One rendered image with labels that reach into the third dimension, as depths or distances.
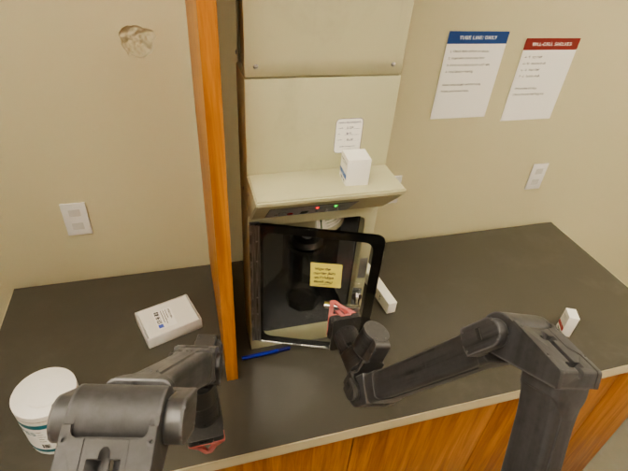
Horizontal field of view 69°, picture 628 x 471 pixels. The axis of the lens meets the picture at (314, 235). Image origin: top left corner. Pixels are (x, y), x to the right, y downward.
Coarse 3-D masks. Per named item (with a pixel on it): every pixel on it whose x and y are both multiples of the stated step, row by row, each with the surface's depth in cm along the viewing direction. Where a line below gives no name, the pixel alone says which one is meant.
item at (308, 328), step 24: (264, 240) 105; (288, 240) 104; (312, 240) 104; (336, 240) 103; (360, 240) 103; (384, 240) 102; (264, 264) 109; (288, 264) 109; (360, 264) 107; (264, 288) 114; (288, 288) 113; (312, 288) 113; (336, 288) 112; (360, 288) 111; (264, 312) 119; (288, 312) 118; (312, 312) 118; (360, 312) 116; (264, 336) 125; (288, 336) 124; (312, 336) 123
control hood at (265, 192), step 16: (256, 176) 96; (272, 176) 96; (288, 176) 97; (304, 176) 97; (320, 176) 97; (336, 176) 98; (384, 176) 99; (256, 192) 91; (272, 192) 91; (288, 192) 91; (304, 192) 92; (320, 192) 92; (336, 192) 93; (352, 192) 93; (368, 192) 93; (384, 192) 94; (400, 192) 95; (256, 208) 89; (272, 208) 91; (352, 208) 105
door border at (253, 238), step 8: (280, 224) 103; (256, 232) 104; (256, 240) 105; (256, 248) 106; (256, 256) 108; (256, 264) 109; (256, 272) 111; (256, 280) 112; (256, 288) 114; (256, 296) 116; (256, 304) 117; (256, 312) 119; (256, 320) 121; (256, 328) 123; (256, 336) 125
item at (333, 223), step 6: (294, 222) 113; (300, 222) 112; (306, 222) 112; (312, 222) 112; (318, 222) 112; (324, 222) 113; (330, 222) 113; (336, 222) 115; (342, 222) 117; (324, 228) 113; (330, 228) 114; (336, 228) 115
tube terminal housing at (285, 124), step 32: (256, 96) 87; (288, 96) 88; (320, 96) 90; (352, 96) 92; (384, 96) 94; (256, 128) 90; (288, 128) 92; (320, 128) 94; (384, 128) 98; (256, 160) 95; (288, 160) 97; (320, 160) 99; (384, 160) 103
